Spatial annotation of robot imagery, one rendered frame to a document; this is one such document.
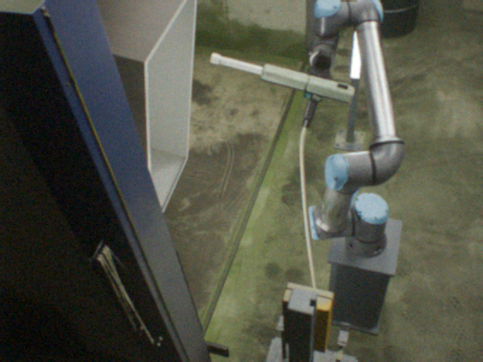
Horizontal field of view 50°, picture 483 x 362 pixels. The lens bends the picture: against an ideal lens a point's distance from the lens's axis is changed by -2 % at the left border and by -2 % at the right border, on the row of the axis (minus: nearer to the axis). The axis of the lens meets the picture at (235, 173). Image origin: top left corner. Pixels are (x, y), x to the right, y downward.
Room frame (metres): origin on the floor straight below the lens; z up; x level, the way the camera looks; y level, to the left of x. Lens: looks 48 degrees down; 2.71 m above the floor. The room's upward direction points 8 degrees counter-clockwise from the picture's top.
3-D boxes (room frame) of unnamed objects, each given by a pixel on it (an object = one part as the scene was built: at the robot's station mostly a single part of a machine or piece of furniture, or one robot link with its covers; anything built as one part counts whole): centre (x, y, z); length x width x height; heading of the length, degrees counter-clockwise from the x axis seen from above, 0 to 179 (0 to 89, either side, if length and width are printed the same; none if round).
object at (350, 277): (1.32, -0.56, 0.32); 0.31 x 0.31 x 0.64; 66
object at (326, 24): (1.61, -0.41, 1.67); 0.12 x 0.09 x 0.12; 87
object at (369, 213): (1.32, -0.55, 0.83); 0.17 x 0.15 x 0.18; 87
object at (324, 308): (0.60, -0.13, 1.42); 0.12 x 0.06 x 0.26; 66
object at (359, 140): (2.57, -0.84, 0.01); 0.20 x 0.20 x 0.01; 66
